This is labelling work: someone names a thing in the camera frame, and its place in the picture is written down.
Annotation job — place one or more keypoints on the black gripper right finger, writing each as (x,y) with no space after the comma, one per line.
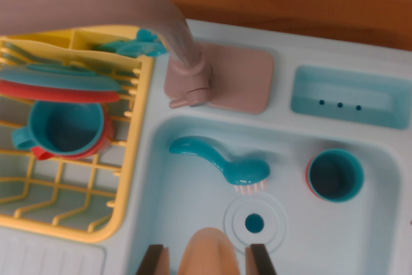
(259,262)

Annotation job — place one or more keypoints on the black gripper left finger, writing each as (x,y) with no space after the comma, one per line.
(154,262)

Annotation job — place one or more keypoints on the light blue toy sink unit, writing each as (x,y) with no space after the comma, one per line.
(177,207)

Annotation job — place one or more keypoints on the teal dish brush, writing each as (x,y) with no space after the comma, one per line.
(244,168)

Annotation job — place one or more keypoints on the yellow dish rack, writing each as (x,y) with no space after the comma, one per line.
(135,159)

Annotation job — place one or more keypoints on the teal plate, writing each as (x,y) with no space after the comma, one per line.
(58,78)

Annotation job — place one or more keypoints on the teal toy fork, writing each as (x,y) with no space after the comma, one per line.
(149,44)

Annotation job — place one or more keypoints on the green-teal toy utensil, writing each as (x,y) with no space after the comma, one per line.
(112,46)

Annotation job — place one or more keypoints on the grey toy faucet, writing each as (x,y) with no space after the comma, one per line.
(128,4)

